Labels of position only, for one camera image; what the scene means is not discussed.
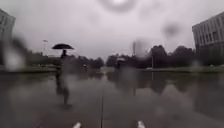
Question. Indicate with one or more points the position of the person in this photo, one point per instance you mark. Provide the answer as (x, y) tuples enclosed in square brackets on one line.
[(62, 66)]

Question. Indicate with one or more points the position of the wet grey paved plaza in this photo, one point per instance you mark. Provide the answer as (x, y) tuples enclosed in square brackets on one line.
[(133, 100)]

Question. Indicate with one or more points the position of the robot's own part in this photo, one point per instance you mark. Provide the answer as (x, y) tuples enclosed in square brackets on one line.
[(77, 125)]

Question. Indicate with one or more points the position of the grey building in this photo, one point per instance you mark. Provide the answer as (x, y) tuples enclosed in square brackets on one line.
[(210, 38)]

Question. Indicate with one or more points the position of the row of trees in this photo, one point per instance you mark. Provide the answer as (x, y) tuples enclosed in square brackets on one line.
[(166, 56)]

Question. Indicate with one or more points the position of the street lamp pole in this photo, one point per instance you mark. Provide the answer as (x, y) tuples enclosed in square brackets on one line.
[(44, 45)]

